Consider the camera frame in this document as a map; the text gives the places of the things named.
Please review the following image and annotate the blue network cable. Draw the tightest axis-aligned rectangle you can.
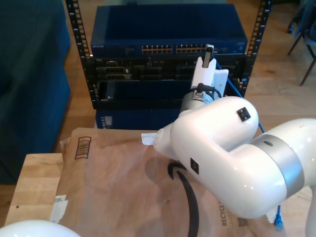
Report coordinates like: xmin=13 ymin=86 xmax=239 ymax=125
xmin=213 ymin=56 xmax=284 ymax=228

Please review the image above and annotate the blue network switch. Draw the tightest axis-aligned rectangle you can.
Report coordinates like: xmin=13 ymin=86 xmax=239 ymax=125
xmin=90 ymin=4 xmax=248 ymax=59

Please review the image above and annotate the black rack frame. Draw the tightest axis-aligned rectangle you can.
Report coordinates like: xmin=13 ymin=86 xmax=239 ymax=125
xmin=64 ymin=0 xmax=274 ymax=111

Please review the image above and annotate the dark metal chair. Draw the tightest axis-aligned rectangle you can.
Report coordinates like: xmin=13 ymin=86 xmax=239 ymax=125
xmin=286 ymin=0 xmax=316 ymax=87

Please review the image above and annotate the black cable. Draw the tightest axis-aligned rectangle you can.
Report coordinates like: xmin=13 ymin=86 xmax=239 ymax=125
xmin=197 ymin=83 xmax=222 ymax=100

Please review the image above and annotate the blue equipment case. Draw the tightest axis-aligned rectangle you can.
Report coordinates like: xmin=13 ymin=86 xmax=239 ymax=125
xmin=95 ymin=107 xmax=185 ymax=130

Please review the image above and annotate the black rack server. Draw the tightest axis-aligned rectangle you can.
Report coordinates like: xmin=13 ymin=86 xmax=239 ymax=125
xmin=92 ymin=57 xmax=247 ymax=81

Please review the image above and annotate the brown paper mailer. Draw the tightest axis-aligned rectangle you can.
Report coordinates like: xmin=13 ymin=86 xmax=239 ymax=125
xmin=45 ymin=127 xmax=284 ymax=237

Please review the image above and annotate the torn white shipping label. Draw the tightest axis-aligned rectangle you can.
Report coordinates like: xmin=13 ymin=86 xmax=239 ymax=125
xmin=48 ymin=194 xmax=69 ymax=223

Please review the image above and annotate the blue sofa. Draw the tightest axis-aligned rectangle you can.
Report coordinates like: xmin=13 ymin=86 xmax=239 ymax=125
xmin=0 ymin=0 xmax=72 ymax=183

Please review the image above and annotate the blue-grey cloth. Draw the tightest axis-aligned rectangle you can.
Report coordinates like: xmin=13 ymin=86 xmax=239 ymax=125
xmin=295 ymin=0 xmax=316 ymax=46

